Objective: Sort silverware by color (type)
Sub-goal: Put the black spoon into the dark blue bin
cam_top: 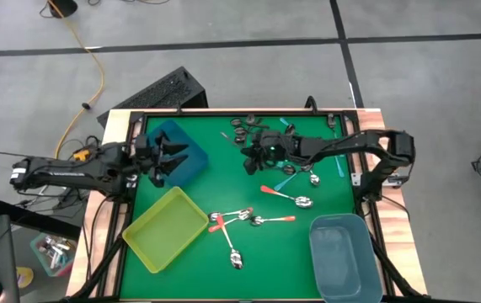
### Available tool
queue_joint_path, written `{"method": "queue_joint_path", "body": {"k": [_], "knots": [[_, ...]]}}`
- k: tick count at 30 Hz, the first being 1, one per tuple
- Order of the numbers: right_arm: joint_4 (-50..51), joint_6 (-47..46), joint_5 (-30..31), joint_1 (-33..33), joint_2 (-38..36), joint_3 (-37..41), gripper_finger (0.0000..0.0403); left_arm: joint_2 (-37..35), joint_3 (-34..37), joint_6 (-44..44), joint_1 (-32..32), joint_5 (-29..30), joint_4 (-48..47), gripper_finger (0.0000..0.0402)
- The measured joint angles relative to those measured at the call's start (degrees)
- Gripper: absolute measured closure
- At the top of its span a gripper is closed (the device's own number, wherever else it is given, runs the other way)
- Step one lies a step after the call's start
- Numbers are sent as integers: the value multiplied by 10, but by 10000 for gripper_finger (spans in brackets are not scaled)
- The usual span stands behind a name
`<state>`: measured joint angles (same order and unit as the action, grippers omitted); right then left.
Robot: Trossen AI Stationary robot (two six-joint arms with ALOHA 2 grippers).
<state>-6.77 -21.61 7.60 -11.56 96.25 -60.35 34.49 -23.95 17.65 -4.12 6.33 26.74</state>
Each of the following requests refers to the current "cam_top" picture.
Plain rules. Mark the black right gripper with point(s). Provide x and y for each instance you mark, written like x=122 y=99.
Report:
x=278 y=147

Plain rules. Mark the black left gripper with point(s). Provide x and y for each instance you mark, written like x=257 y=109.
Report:
x=145 y=153

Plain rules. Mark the blue plastic bin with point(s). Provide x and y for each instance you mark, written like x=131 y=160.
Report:
x=194 y=168

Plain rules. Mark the yellow-green plastic tray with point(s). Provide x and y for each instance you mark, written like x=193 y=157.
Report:
x=164 y=231

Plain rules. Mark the grey-blue plastic bin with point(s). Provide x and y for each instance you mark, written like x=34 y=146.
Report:
x=341 y=261

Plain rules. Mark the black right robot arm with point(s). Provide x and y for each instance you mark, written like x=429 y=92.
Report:
x=349 y=145

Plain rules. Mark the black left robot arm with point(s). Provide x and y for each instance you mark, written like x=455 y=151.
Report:
x=63 y=172

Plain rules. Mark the silver metal spoon centre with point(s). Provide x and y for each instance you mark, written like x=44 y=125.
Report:
x=214 y=216

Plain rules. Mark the green table mat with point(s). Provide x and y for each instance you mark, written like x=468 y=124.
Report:
x=265 y=261

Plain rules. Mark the black gantry strut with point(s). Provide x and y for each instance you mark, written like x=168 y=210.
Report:
x=391 y=269
x=109 y=252

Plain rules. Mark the black side table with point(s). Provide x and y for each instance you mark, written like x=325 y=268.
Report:
x=33 y=219

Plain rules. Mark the teal box of small parts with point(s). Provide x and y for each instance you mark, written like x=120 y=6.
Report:
x=52 y=252

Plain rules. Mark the black round stand base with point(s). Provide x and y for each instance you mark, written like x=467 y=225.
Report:
x=65 y=6

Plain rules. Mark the yellow disc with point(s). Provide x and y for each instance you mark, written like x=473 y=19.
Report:
x=25 y=278

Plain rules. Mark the silver clamp bracket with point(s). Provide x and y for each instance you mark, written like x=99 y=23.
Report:
x=393 y=181

